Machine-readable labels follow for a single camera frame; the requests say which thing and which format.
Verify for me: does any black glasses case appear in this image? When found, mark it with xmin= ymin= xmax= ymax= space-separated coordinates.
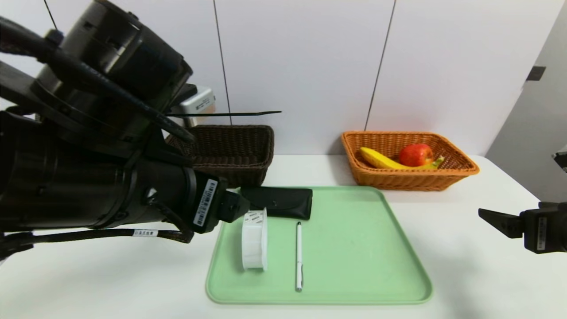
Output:
xmin=239 ymin=187 xmax=313 ymax=221

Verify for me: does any black labelled left arm cable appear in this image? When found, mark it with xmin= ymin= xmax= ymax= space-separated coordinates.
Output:
xmin=0 ymin=195 xmax=196 ymax=262

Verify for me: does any light green plastic tray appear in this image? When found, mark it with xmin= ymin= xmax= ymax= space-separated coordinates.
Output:
xmin=206 ymin=186 xmax=433 ymax=305

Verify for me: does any yellow banana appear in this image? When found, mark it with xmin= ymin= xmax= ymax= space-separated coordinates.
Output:
xmin=360 ymin=147 xmax=445 ymax=170

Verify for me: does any orange wicker basket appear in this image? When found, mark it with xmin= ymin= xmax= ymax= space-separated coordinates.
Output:
xmin=341 ymin=131 xmax=481 ymax=192

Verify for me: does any black left camera cable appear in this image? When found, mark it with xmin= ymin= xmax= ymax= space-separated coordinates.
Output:
xmin=0 ymin=17 xmax=196 ymax=143

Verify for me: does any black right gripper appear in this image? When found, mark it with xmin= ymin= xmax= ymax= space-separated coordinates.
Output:
xmin=478 ymin=202 xmax=567 ymax=254

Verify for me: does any dark brown wicker basket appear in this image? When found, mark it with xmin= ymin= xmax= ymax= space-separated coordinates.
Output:
xmin=166 ymin=125 xmax=275 ymax=188

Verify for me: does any red apple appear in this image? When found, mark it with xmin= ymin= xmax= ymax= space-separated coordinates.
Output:
xmin=398 ymin=143 xmax=435 ymax=167

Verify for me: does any white pen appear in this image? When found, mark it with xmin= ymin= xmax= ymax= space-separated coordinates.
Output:
xmin=295 ymin=222 xmax=304 ymax=292

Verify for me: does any white tape roll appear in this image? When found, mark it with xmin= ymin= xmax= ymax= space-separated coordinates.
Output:
xmin=241 ymin=207 xmax=268 ymax=271

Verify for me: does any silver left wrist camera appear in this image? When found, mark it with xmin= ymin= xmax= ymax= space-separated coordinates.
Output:
xmin=171 ymin=85 xmax=216 ymax=127

